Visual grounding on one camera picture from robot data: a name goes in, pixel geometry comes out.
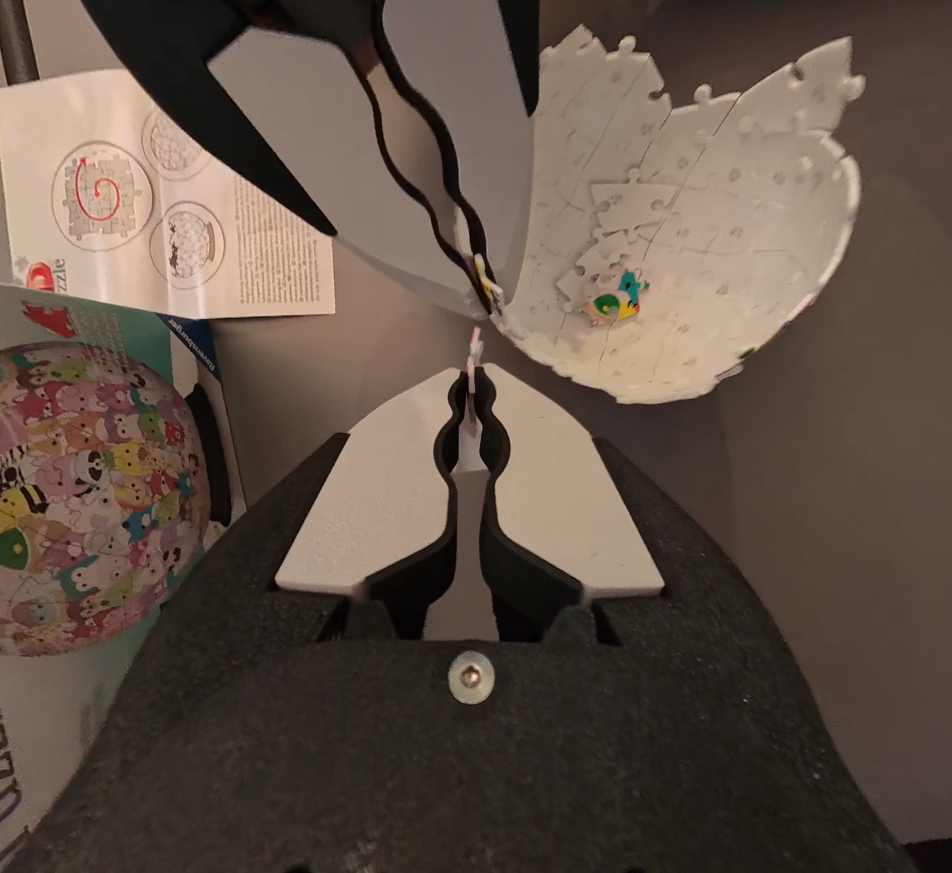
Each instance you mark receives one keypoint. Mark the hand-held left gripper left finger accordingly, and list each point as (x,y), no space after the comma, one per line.
(372,508)

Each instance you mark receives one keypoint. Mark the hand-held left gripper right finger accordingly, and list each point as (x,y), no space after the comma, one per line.
(565,508)

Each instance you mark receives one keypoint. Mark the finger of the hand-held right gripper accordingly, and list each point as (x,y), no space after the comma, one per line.
(461,55)
(320,144)

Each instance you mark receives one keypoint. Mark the small puzzle piece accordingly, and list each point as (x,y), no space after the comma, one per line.
(473,367)

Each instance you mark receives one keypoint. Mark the white half puzzle ball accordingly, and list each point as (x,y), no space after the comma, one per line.
(744,256)

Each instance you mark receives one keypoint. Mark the colourful loose puzzle piece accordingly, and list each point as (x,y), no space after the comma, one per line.
(617,299)

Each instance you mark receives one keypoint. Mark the white loose puzzle piece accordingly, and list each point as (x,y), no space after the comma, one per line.
(628,200)
(595,267)

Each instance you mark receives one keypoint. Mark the colourful puzzle box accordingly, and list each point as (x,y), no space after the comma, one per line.
(89,501)

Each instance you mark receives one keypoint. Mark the white instruction leaflet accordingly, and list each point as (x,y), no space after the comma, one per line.
(223,233)

